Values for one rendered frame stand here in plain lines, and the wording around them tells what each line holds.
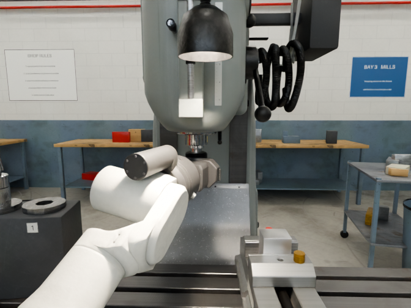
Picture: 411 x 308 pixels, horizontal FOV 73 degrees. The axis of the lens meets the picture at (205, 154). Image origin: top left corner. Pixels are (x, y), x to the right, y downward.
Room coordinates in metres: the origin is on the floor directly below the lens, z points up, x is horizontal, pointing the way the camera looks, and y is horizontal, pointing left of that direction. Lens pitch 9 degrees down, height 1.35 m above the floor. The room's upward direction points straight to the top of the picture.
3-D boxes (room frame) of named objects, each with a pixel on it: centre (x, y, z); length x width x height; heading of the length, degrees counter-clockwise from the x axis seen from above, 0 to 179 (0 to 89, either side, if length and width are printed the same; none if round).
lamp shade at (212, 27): (0.38, 0.00, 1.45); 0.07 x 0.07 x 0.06
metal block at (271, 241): (0.59, -0.15, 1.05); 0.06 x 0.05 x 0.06; 89
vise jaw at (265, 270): (0.53, -0.15, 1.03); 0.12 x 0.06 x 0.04; 89
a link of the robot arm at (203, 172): (0.51, 0.05, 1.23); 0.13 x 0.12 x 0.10; 73
